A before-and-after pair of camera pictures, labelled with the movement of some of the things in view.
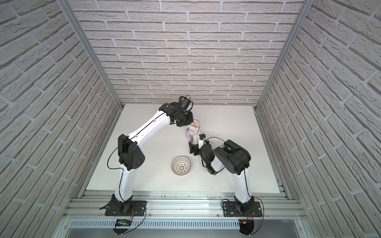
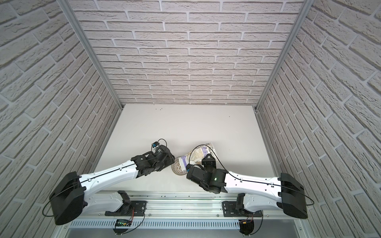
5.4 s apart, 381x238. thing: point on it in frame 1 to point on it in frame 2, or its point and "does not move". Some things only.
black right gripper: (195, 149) to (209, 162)
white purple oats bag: (193, 131) to (195, 157)
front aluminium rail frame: (92, 205) does not move
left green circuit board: (123, 222) does not move
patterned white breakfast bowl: (181, 165) does not move
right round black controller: (246, 226) does not move
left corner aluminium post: (66, 5) does not move
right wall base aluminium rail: (262, 127) does not move
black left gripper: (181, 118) to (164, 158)
